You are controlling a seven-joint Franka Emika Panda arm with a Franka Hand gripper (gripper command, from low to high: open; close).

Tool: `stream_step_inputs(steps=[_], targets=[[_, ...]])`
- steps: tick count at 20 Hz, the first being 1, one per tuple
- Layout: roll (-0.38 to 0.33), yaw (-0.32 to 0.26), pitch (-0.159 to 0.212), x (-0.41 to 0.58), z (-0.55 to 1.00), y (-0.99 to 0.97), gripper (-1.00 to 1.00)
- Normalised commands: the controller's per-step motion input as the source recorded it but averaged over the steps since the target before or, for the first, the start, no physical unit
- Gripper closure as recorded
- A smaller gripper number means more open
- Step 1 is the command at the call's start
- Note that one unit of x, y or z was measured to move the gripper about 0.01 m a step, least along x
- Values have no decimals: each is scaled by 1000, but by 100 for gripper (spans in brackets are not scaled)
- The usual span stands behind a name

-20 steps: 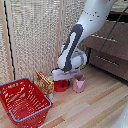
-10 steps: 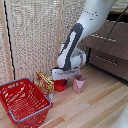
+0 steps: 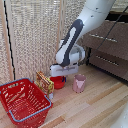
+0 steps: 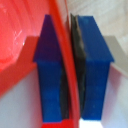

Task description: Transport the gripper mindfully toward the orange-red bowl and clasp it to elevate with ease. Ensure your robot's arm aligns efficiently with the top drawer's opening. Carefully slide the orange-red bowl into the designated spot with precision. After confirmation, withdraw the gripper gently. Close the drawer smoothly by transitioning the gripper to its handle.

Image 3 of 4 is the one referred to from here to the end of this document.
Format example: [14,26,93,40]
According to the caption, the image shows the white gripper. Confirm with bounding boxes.
[49,63,80,83]

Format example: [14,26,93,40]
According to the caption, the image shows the orange-red bowl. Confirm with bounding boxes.
[49,75,67,90]

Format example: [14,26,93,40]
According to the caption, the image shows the brown drawer cabinet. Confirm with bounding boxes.
[81,9,128,83]

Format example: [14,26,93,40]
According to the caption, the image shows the pink cup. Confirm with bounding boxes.
[72,74,87,94]

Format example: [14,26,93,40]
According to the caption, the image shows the orange yellow snack box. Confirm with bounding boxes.
[34,71,55,98]

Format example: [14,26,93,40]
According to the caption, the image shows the red shopping basket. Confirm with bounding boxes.
[0,77,54,128]

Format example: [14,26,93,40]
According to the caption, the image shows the woven beige blind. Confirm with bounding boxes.
[0,0,98,84]

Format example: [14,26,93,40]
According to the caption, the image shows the long metal drawer handle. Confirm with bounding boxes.
[88,33,118,43]
[95,54,120,67]

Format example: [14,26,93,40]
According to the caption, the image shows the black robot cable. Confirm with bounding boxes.
[97,5,128,51]

